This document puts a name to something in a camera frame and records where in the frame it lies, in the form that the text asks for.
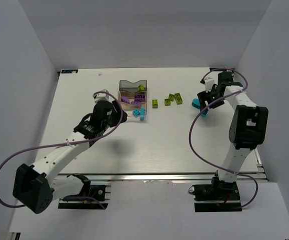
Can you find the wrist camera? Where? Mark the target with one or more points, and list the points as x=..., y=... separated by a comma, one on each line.
x=103, y=96
x=208, y=83

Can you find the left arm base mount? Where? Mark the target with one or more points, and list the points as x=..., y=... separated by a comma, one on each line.
x=77, y=192

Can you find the left corner label sticker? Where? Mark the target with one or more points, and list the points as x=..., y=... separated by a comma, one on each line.
x=69, y=71

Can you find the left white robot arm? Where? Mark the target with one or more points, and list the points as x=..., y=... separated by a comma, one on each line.
x=37, y=185

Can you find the purple round lego piece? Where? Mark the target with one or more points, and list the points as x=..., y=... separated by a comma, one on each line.
x=135, y=104

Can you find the grey transparent container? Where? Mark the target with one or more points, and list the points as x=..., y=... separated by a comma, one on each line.
x=132, y=87

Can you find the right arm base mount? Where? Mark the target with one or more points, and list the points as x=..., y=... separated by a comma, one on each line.
x=215, y=197

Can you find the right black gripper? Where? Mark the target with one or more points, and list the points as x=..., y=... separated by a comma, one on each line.
x=207, y=99

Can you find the purple and green lego stack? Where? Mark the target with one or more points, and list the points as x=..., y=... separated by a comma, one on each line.
x=141, y=87

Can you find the corner label sticker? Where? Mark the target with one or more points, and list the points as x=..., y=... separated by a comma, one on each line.
x=69, y=71
x=217, y=69

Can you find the small cyan square lego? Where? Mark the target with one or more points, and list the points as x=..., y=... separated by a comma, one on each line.
x=204, y=113

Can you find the right corner label sticker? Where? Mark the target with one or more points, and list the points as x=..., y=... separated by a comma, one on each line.
x=217, y=69

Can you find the small cyan lego brick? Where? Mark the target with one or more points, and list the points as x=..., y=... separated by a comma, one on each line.
x=136, y=112

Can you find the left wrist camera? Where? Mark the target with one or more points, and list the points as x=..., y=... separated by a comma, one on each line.
x=103, y=96

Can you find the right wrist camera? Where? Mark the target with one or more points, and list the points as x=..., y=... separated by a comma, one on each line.
x=208, y=83

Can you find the long green lego brick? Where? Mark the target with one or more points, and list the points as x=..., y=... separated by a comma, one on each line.
x=178, y=98

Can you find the purple square lego brick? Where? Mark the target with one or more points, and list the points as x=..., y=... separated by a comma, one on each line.
x=140, y=97

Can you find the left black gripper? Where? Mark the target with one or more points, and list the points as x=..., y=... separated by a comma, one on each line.
x=119, y=114

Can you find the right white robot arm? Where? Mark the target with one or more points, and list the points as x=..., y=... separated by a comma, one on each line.
x=248, y=127

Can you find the clear transparent container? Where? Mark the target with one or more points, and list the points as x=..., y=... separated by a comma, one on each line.
x=134, y=117

